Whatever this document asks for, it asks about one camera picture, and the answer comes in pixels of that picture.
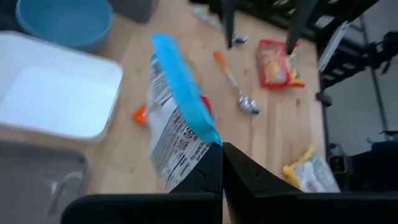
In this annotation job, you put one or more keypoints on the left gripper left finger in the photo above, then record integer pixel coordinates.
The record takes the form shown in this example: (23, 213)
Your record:
(186, 208)

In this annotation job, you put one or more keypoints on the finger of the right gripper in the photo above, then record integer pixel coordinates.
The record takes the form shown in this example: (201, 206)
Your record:
(300, 21)
(229, 21)

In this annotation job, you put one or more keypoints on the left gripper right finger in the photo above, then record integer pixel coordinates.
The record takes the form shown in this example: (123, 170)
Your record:
(280, 208)

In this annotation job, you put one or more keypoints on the yellow ramen packet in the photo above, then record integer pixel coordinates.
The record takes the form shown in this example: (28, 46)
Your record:
(311, 174)

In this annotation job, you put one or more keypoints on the red ramen packet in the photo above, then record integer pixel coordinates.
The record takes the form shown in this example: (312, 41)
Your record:
(273, 65)

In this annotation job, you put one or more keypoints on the translucent grey bin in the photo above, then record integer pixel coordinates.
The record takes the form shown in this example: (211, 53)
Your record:
(31, 180)
(133, 9)

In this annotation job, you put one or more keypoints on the blue bowl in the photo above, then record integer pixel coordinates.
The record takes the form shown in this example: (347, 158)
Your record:
(62, 25)

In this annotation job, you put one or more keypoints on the white plastic bin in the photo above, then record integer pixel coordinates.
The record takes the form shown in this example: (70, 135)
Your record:
(62, 93)

